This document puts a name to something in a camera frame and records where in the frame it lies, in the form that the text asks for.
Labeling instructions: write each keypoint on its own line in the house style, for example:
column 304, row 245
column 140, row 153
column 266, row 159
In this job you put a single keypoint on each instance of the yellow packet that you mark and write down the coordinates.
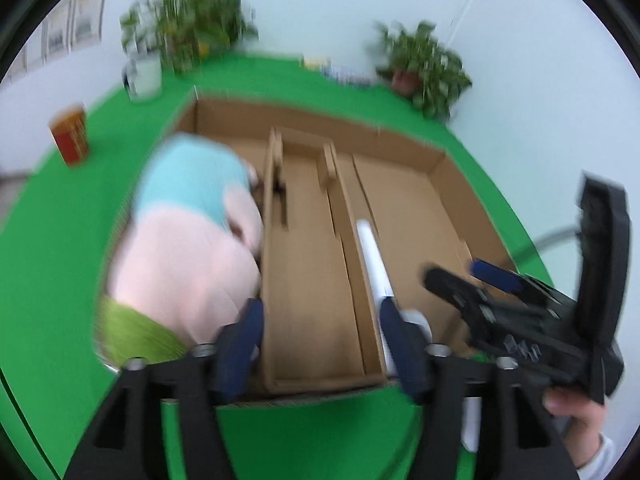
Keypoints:
column 316, row 63

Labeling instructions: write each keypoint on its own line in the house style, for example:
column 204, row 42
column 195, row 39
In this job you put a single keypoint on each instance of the group of framed certificates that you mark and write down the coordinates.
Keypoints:
column 70, row 20

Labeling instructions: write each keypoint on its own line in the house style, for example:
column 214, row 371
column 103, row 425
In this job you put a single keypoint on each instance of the person's right hand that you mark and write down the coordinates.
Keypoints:
column 580, row 420

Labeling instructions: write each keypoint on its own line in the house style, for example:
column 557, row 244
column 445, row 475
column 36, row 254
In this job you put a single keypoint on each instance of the bushy potted plant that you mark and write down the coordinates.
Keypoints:
column 195, row 20

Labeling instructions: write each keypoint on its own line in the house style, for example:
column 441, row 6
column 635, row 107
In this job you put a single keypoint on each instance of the person's right forearm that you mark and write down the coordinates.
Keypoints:
column 597, row 455

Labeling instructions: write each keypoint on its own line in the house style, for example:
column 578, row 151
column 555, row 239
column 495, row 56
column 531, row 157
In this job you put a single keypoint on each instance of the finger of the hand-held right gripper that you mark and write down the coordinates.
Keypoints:
column 497, row 274
column 452, row 287

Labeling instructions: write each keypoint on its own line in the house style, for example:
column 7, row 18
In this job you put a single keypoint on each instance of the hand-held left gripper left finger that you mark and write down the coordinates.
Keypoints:
column 240, row 345

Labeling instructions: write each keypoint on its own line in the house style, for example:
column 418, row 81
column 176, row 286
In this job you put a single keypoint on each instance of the pink and teal plush toy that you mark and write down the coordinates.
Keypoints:
column 185, row 240

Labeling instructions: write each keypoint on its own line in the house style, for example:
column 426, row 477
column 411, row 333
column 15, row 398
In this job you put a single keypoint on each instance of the white flat rounded device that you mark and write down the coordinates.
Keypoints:
column 470, row 425

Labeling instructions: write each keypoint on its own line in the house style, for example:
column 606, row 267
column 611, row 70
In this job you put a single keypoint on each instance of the large cardboard box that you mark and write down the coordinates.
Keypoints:
column 410, row 200

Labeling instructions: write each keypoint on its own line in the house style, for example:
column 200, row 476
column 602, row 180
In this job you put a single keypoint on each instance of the potted plant in brown pot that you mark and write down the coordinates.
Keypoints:
column 425, row 70

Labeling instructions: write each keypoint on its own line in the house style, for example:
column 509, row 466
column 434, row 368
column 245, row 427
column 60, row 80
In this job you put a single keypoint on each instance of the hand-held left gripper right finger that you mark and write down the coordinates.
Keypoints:
column 400, row 350

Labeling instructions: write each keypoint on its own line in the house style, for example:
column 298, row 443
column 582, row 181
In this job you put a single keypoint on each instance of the white tube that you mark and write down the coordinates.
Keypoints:
column 372, row 260

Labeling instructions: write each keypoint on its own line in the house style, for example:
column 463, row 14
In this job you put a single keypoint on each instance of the red paper cup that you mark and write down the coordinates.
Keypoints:
column 70, row 132

